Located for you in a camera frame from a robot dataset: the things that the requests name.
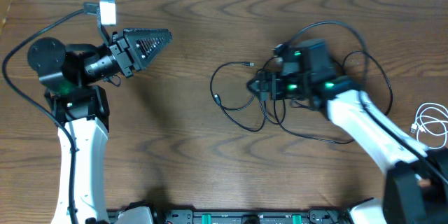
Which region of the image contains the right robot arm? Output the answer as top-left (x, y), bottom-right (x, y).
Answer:
top-left (246, 39), bottom-right (447, 223)

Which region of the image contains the left camera black cable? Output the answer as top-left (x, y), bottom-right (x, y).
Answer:
top-left (1, 1), bottom-right (101, 224)

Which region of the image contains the camera black cable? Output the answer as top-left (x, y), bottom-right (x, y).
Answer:
top-left (1, 1), bottom-right (101, 224)
top-left (272, 20), bottom-right (448, 186)

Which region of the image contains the white cable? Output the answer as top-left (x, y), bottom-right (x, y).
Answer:
top-left (410, 102), bottom-right (448, 151)

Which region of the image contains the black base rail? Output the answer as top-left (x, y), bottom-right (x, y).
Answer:
top-left (108, 199), bottom-right (354, 224)

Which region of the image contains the right camera black cable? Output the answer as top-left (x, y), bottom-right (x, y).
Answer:
top-left (272, 20), bottom-right (448, 186)

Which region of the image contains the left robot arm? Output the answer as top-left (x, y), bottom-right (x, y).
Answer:
top-left (27, 28), bottom-right (173, 223)

